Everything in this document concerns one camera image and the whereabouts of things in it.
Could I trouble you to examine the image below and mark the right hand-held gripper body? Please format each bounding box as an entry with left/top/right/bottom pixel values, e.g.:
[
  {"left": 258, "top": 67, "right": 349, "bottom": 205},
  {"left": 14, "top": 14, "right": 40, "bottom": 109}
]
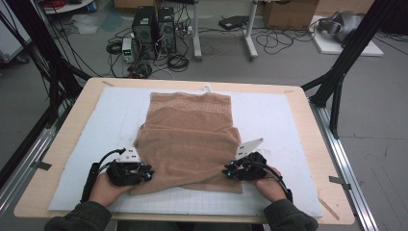
[{"left": 235, "top": 138, "right": 269, "bottom": 181}]

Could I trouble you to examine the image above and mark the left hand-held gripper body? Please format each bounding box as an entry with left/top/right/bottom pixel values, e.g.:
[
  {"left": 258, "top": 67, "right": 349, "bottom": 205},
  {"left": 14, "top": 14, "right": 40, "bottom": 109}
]
[{"left": 106, "top": 146, "right": 144, "bottom": 188}]

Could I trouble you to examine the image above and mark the beige towel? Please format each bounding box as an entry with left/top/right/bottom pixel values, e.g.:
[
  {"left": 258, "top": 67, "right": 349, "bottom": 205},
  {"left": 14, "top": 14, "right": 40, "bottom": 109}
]
[{"left": 129, "top": 84, "right": 243, "bottom": 196}]

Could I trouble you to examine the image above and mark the person's left hand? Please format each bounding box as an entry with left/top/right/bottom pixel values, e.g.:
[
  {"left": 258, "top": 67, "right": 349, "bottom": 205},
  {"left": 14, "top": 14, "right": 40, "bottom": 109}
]
[{"left": 89, "top": 172, "right": 136, "bottom": 208}]

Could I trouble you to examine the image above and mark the person's right hand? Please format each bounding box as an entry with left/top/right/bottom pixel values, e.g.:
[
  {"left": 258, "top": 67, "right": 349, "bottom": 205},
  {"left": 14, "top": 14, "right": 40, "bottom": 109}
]
[{"left": 253, "top": 166, "right": 289, "bottom": 203}]

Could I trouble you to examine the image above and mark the white cutting mat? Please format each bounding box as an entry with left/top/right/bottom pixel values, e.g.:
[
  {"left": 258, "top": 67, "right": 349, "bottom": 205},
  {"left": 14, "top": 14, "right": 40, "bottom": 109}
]
[{"left": 47, "top": 86, "right": 323, "bottom": 218}]

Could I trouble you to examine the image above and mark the grey tape piece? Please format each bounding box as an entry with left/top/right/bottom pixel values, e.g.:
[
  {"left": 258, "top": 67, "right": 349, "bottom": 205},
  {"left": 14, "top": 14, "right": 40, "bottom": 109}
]
[
  {"left": 34, "top": 161, "right": 53, "bottom": 171},
  {"left": 328, "top": 175, "right": 352, "bottom": 191}
]

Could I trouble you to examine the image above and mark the thin wooden stick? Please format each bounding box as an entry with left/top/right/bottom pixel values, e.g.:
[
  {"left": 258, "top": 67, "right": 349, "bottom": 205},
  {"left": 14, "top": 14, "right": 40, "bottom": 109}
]
[{"left": 317, "top": 195, "right": 341, "bottom": 221}]

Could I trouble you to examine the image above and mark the grey bench power supply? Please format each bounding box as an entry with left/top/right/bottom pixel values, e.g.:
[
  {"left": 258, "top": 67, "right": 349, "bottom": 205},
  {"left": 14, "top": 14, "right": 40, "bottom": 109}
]
[{"left": 121, "top": 37, "right": 136, "bottom": 64}]

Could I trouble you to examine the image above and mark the white desk leg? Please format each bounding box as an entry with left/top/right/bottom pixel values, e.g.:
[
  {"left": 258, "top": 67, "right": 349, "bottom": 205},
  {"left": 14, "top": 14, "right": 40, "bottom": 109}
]
[
  {"left": 244, "top": 0, "right": 260, "bottom": 62},
  {"left": 191, "top": 0, "right": 203, "bottom": 63}
]

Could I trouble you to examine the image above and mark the large black computer tower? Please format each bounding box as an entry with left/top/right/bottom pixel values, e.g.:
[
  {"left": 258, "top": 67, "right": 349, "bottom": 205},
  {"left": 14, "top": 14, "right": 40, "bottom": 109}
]
[{"left": 131, "top": 5, "right": 159, "bottom": 61}]

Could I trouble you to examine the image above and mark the small black computer tower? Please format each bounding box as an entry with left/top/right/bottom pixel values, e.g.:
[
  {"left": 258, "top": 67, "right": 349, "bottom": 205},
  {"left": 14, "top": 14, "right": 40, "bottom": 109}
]
[{"left": 157, "top": 6, "right": 177, "bottom": 54}]

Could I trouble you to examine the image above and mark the flat black box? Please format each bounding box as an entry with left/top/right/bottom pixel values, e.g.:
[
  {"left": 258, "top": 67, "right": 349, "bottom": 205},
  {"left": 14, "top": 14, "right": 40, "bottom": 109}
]
[{"left": 217, "top": 14, "right": 250, "bottom": 32}]

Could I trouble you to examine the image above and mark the white floor panel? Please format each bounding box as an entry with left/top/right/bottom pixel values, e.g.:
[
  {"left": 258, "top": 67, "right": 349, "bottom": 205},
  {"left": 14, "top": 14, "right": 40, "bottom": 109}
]
[{"left": 309, "top": 14, "right": 385, "bottom": 58}]

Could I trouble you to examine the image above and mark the large cardboard box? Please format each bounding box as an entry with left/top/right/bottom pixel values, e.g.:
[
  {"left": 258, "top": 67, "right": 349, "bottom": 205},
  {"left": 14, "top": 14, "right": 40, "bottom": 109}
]
[{"left": 263, "top": 0, "right": 320, "bottom": 30}]

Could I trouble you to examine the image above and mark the small cardboard box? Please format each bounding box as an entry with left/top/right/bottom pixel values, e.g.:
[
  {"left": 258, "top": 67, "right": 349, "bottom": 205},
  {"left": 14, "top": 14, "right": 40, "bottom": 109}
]
[{"left": 113, "top": 0, "right": 156, "bottom": 10}]

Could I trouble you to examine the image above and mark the grey rounded device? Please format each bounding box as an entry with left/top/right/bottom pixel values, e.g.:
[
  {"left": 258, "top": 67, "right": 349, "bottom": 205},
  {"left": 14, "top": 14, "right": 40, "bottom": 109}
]
[{"left": 317, "top": 11, "right": 366, "bottom": 43}]

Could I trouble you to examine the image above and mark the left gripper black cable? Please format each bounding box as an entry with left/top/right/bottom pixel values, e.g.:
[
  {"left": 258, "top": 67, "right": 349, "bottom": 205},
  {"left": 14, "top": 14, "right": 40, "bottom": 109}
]
[{"left": 80, "top": 147, "right": 128, "bottom": 204}]

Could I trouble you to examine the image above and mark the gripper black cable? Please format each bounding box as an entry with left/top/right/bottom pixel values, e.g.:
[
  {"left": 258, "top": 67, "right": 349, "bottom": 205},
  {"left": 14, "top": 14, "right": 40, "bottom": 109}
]
[
  {"left": 253, "top": 160, "right": 294, "bottom": 204},
  {"left": 80, "top": 147, "right": 128, "bottom": 204}
]

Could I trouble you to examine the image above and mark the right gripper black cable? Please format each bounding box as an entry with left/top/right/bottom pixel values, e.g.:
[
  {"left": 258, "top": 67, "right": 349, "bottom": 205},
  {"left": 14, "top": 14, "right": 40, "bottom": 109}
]
[{"left": 253, "top": 160, "right": 294, "bottom": 204}]

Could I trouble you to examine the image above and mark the aluminium rail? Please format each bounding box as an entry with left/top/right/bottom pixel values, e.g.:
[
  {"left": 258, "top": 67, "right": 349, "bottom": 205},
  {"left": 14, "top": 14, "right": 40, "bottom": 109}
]
[
  {"left": 308, "top": 98, "right": 380, "bottom": 231},
  {"left": 0, "top": 124, "right": 60, "bottom": 211}
]

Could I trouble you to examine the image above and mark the coiled black cable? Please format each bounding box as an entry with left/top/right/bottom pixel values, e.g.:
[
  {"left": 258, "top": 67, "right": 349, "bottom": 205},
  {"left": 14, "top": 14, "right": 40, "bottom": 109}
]
[{"left": 166, "top": 53, "right": 191, "bottom": 73}]

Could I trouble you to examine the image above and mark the black metal frame stand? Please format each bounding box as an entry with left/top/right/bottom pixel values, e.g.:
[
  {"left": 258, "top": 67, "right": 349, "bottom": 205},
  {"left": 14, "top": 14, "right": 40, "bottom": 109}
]
[
  {"left": 300, "top": 0, "right": 408, "bottom": 140},
  {"left": 0, "top": 0, "right": 92, "bottom": 129}
]

